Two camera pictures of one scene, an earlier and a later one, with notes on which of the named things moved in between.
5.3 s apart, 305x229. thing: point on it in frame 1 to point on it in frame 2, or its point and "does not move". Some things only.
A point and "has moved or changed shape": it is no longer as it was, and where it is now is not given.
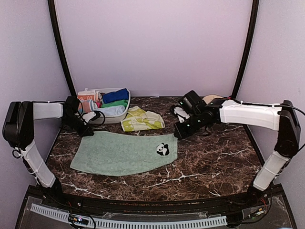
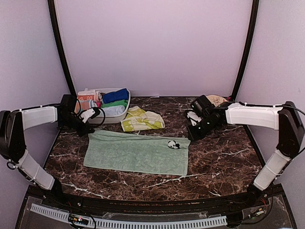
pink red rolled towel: x=98 y=96 does not move
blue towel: x=120 y=95 does not move
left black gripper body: x=80 y=131 does not move
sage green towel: x=111 y=153 has moved or changed shape
